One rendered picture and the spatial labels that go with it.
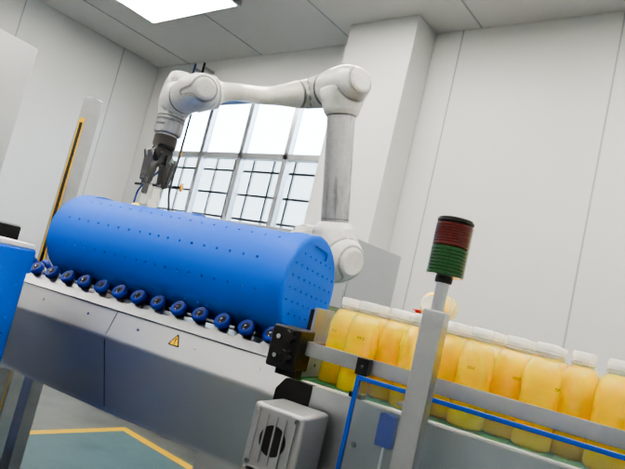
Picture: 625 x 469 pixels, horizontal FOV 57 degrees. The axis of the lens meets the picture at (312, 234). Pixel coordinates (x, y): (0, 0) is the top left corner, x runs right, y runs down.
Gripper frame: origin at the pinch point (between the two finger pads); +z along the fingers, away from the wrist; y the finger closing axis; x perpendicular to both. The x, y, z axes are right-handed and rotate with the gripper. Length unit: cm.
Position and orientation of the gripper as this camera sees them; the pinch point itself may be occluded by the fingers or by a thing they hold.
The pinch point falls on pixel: (150, 196)
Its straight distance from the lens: 188.7
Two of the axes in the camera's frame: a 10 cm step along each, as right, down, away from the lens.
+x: 8.7, 1.5, -4.8
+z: -2.3, 9.7, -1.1
